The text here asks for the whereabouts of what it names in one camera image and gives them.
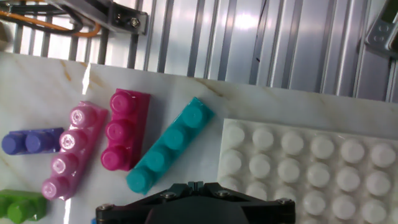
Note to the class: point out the teal four-stud block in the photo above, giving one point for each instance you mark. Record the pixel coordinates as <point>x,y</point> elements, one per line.
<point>168,146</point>

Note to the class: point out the white studded baseplate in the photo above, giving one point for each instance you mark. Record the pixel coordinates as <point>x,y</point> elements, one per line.
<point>311,171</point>

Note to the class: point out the green two-stud block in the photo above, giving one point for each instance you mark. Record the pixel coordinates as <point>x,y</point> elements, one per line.
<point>21,205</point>

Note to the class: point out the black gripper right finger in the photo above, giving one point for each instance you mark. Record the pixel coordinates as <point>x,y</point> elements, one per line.
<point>267,214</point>

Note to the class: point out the magenta three-stud block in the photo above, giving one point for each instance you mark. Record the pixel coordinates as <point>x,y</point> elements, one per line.
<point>127,130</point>

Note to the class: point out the silver digital scale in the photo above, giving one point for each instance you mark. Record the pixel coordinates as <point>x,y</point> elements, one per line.
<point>382,31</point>

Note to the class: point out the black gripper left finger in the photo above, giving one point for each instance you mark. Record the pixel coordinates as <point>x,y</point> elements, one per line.
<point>133,214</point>

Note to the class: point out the white marble board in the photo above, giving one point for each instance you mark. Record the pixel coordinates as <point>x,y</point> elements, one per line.
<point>186,93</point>

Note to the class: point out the light pink four-stud block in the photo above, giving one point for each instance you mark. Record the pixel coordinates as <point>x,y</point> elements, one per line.
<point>73,152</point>

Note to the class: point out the purple two-stud block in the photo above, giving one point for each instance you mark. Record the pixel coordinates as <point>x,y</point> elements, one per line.
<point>31,141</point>

